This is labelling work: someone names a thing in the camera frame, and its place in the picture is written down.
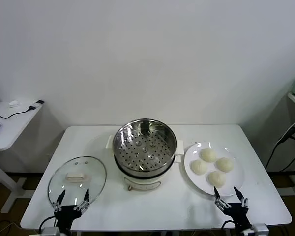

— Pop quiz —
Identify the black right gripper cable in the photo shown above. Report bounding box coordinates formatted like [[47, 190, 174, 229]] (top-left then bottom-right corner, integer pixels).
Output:
[[220, 220, 236, 236]]

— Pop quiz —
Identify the stainless steel steamer basket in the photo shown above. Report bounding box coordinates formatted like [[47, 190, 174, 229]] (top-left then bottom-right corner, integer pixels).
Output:
[[105, 118, 185, 173]]

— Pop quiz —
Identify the small white object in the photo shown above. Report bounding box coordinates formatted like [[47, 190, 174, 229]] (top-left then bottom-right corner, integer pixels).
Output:
[[6, 99, 22, 109]]

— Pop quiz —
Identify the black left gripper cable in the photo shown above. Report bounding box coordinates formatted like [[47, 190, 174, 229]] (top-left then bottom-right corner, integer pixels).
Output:
[[38, 216, 57, 236]]

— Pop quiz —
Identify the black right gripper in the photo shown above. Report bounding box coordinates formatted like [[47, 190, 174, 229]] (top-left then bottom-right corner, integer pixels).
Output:
[[213, 186, 253, 231]]

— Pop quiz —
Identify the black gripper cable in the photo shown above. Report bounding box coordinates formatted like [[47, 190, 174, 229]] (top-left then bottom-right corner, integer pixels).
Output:
[[38, 216, 57, 236], [220, 220, 236, 236]]

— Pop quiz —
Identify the white steamed baozi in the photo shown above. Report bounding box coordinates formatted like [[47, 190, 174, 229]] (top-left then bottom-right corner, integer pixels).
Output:
[[191, 159, 209, 176], [206, 171, 227, 188], [215, 157, 235, 172], [200, 148, 218, 163]]

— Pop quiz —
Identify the white side table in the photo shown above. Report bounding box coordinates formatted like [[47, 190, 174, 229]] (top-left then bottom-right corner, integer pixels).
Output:
[[0, 99, 45, 214]]

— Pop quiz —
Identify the glass lid with cream handle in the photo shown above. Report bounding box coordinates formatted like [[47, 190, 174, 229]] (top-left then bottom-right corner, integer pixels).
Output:
[[47, 155, 107, 207]]

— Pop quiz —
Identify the white electric cooker pot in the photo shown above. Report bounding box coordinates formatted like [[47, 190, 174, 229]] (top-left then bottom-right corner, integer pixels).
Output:
[[114, 154, 181, 192]]

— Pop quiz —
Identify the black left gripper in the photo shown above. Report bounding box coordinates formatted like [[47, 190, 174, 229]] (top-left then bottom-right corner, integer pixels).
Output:
[[53, 188, 89, 232]]

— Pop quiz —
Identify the white round plate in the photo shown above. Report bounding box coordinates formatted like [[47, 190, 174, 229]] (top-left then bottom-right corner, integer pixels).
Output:
[[183, 142, 245, 197]]

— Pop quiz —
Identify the black cable with connectors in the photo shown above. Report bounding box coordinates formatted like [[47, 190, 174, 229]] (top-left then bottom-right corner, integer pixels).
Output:
[[0, 99, 44, 119]]

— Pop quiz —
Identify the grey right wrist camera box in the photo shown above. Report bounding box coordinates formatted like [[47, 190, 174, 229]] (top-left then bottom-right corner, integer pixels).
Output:
[[245, 223, 270, 236]]

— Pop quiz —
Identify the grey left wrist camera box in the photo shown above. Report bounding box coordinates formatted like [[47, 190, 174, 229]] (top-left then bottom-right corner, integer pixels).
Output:
[[41, 227, 61, 236]]

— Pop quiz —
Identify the black power adapter cable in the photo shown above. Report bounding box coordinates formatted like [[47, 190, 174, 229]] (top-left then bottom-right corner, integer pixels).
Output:
[[264, 115, 295, 173]]

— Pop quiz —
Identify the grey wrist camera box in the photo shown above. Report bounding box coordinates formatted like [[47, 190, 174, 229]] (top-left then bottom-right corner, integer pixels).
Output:
[[41, 227, 61, 236], [245, 223, 270, 236]]

